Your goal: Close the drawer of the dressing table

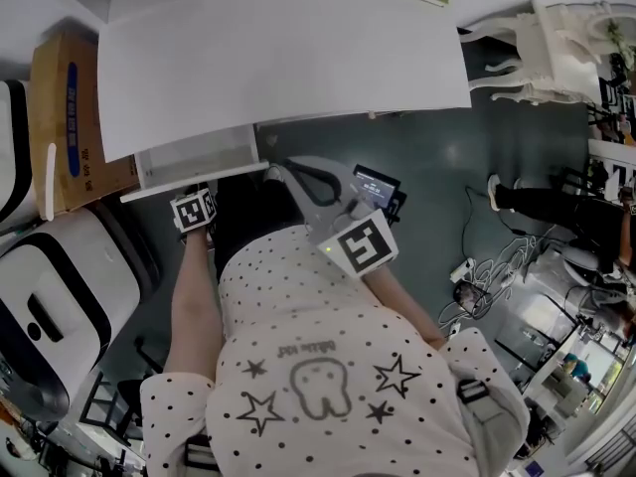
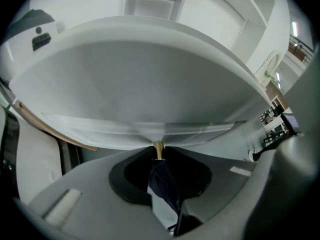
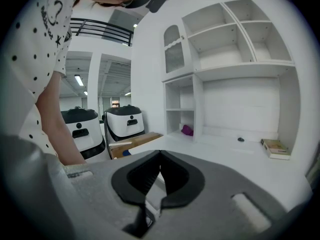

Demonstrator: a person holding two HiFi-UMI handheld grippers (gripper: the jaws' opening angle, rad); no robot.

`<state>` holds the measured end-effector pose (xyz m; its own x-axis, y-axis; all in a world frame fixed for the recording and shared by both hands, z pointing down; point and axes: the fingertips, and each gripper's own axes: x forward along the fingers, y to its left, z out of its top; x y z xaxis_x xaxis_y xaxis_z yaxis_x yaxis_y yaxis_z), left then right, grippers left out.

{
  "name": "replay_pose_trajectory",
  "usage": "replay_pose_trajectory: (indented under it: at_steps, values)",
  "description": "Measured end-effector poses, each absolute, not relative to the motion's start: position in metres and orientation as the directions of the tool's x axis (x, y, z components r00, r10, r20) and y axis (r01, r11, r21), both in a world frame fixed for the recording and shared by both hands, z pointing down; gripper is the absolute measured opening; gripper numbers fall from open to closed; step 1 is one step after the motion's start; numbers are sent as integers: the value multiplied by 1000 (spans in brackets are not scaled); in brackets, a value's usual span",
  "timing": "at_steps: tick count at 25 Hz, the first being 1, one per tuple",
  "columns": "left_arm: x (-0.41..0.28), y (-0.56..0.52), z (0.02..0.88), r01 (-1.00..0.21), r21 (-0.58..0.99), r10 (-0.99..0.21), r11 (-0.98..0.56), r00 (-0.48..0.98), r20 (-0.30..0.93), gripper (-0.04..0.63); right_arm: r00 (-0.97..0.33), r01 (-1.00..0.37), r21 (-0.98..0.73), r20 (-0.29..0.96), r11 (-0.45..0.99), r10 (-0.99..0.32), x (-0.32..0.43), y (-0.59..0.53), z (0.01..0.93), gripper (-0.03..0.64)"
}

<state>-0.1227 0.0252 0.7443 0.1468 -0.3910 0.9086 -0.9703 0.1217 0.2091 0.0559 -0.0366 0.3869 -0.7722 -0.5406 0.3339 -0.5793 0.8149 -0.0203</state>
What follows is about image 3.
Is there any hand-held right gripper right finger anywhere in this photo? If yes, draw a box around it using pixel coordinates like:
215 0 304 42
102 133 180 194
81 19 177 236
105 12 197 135
149 149 289 240

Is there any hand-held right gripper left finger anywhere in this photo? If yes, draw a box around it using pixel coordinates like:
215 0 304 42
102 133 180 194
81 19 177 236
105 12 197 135
42 149 161 240

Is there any small white drawer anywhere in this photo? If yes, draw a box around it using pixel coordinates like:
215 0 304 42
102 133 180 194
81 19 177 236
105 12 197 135
146 171 165 216

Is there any white desk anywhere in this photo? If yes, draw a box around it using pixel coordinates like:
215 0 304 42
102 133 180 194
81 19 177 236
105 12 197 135
131 0 313 225

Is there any person's left forearm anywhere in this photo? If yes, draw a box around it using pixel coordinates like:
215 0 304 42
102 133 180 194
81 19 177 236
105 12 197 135
34 70 87 166

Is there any white and black mobile robot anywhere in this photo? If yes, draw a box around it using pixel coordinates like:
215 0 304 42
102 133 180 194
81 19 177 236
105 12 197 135
61 107 107 161
103 105 146 145

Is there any brown cardboard box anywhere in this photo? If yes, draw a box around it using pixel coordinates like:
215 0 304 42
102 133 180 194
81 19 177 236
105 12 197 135
108 131 165 160

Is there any purple cloth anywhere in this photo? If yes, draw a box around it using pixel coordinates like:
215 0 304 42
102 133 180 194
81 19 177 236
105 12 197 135
181 124 195 137

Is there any green book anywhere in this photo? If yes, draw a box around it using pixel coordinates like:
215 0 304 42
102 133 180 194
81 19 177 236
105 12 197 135
260 138 291 161

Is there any person's white dotted shirt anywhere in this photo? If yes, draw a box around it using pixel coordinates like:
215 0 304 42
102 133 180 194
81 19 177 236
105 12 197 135
0 0 81 157

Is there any black railing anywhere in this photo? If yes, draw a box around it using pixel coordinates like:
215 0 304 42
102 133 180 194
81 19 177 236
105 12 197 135
68 17 135 47

